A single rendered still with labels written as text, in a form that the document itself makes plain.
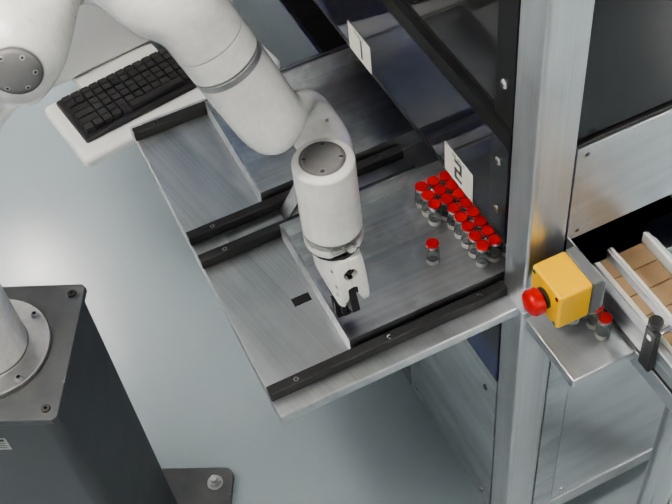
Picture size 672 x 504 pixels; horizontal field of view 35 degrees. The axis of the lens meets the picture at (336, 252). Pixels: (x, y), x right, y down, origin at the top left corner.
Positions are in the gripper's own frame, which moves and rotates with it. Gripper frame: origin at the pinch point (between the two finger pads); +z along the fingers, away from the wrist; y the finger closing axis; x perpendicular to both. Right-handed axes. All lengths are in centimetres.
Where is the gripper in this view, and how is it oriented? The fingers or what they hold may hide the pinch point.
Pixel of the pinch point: (343, 303)
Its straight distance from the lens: 159.7
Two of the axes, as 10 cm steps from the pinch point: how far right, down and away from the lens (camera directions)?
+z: 0.9, 6.3, 7.7
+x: -9.0, 3.9, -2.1
